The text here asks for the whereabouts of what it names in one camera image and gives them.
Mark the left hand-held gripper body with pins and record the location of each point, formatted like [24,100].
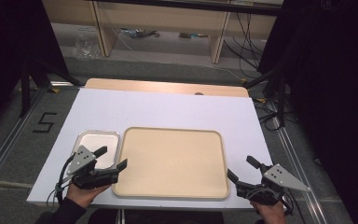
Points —
[82,157]

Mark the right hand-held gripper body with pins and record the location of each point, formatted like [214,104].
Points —
[281,178]

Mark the person's right hand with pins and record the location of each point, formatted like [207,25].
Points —
[272,214]

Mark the person's left hand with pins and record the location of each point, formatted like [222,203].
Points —
[82,195]

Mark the small silver metal tray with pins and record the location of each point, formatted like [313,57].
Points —
[107,143]

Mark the large beige tray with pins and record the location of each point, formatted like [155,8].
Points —
[172,161]

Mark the black metal stand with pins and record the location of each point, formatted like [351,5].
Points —
[280,96]
[26,87]

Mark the white board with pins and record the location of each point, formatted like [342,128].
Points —
[167,109]

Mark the wooden table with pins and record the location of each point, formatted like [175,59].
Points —
[155,85]

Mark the black curtain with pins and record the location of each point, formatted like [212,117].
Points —
[332,93]
[9,46]

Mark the clear plastic bag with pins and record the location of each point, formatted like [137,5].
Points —
[86,45]

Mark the blue crumpled wrapper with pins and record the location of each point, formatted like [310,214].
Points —
[138,32]

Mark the light wooden desk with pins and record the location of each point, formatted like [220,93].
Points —
[167,17]

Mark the aluminium floor rail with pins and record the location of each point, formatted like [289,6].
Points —
[298,168]
[9,141]

